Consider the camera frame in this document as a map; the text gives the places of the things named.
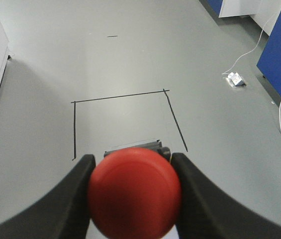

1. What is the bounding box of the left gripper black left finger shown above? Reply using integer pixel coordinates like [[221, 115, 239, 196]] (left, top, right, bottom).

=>
[[0, 154, 95, 239]]

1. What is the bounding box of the white power cable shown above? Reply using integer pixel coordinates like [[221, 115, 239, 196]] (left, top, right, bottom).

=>
[[221, 9, 281, 75]]

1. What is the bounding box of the red mushroom push button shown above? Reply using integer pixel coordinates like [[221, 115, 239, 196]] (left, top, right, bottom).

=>
[[87, 141, 182, 239]]

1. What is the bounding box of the blue lab cabinet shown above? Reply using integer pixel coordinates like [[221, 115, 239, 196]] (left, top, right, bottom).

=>
[[207, 0, 281, 96]]

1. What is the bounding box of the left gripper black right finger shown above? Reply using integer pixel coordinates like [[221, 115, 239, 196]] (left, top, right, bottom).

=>
[[171, 153, 281, 239]]

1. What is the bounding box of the white floor power strip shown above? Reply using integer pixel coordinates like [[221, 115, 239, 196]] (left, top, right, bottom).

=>
[[226, 72, 246, 88]]

